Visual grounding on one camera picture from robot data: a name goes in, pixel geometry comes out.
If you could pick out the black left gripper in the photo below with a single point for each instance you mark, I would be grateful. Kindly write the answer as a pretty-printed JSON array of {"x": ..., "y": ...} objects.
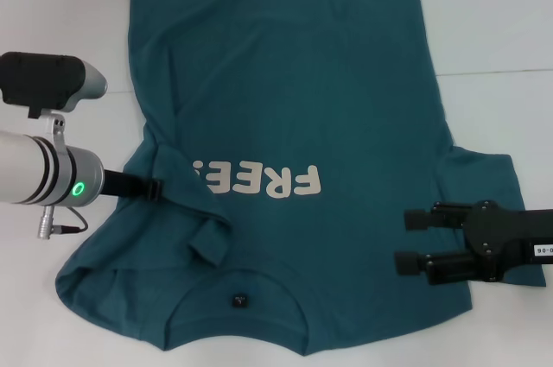
[{"x": 125, "y": 185}]

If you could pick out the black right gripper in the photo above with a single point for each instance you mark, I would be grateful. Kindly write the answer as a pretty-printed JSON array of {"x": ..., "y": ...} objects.
[{"x": 492, "y": 237}]

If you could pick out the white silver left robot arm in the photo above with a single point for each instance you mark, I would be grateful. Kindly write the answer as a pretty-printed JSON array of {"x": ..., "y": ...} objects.
[{"x": 26, "y": 168}]

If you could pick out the teal FREE! print T-shirt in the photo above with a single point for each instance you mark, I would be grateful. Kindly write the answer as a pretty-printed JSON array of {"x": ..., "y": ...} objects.
[{"x": 302, "y": 82}]

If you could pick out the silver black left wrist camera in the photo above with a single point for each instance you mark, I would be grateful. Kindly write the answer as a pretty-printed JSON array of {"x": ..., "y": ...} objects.
[{"x": 39, "y": 77}]

